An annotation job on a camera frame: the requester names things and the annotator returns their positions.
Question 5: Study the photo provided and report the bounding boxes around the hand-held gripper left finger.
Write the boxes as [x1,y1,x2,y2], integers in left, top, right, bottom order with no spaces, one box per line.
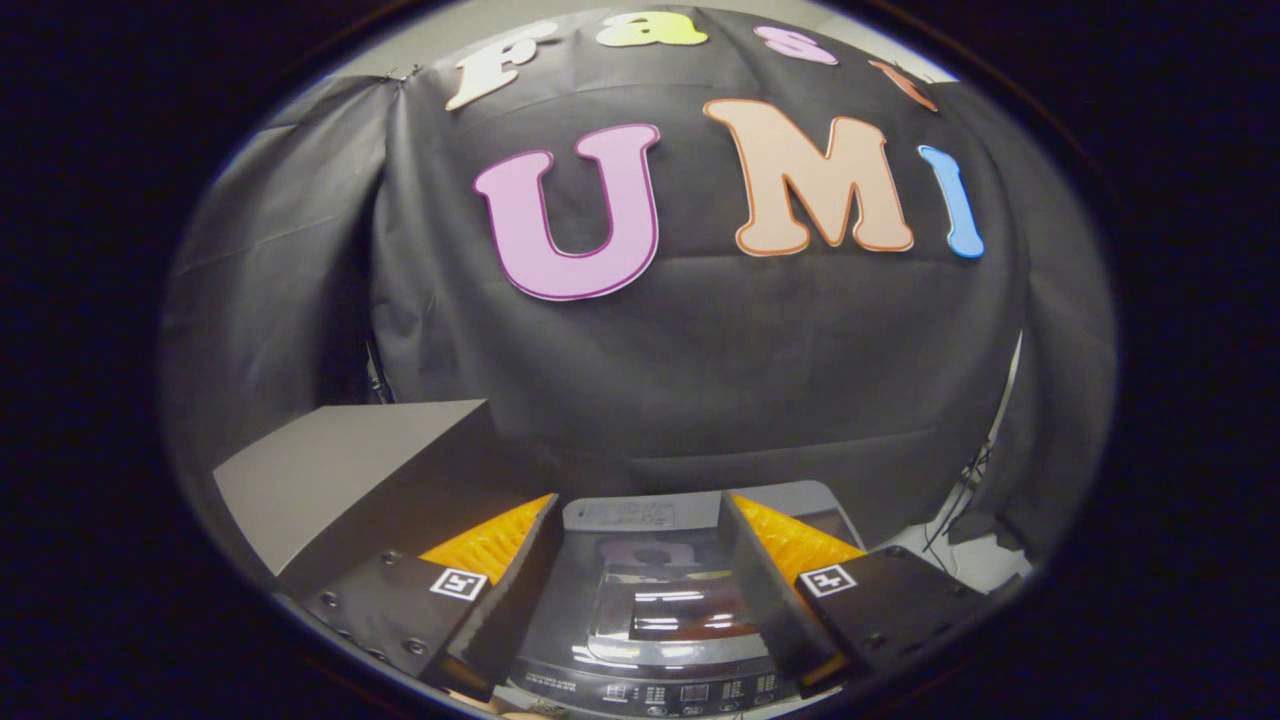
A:
[275,492,564,701]

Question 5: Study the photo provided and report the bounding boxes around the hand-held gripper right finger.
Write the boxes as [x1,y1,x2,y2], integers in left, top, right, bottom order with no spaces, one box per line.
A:
[717,490,1001,693]

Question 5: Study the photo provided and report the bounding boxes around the dark washing machine lid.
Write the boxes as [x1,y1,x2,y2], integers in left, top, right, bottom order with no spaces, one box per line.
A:
[545,480,867,667]

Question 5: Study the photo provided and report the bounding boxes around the beige and black cabinet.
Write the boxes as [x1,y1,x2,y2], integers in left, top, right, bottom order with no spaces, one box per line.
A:
[212,400,549,593]

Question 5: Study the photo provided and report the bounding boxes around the grey washing machine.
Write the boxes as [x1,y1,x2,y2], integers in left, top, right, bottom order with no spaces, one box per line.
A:
[505,480,871,719]

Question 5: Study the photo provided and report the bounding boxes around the black backdrop cloth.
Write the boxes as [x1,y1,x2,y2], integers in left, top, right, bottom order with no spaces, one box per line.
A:
[160,5,1116,561]

